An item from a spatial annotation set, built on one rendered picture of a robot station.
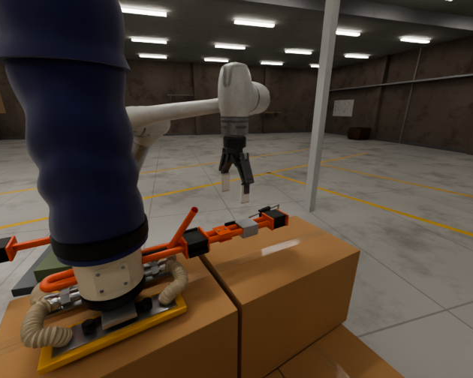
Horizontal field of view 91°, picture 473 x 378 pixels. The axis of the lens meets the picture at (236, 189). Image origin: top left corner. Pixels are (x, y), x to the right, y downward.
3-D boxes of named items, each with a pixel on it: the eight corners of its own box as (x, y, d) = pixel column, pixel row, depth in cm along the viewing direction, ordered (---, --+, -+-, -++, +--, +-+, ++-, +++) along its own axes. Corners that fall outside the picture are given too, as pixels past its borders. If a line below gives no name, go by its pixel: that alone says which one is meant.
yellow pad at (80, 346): (38, 377, 51) (31, 361, 49) (45, 340, 59) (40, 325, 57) (188, 311, 67) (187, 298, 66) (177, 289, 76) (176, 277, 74)
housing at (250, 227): (243, 239, 86) (243, 228, 84) (233, 231, 91) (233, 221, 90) (258, 234, 89) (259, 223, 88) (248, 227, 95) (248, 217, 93)
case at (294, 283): (240, 391, 85) (242, 304, 72) (200, 312, 118) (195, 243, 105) (346, 320, 113) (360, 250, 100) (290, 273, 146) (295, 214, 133)
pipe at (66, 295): (35, 358, 51) (28, 338, 49) (50, 286, 71) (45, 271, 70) (185, 297, 68) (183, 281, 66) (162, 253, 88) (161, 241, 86)
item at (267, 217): (272, 231, 91) (272, 219, 90) (260, 223, 97) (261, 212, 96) (287, 226, 96) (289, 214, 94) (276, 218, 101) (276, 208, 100)
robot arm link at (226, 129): (228, 118, 69) (229, 138, 71) (254, 117, 73) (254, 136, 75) (215, 117, 76) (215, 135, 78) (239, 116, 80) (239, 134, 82)
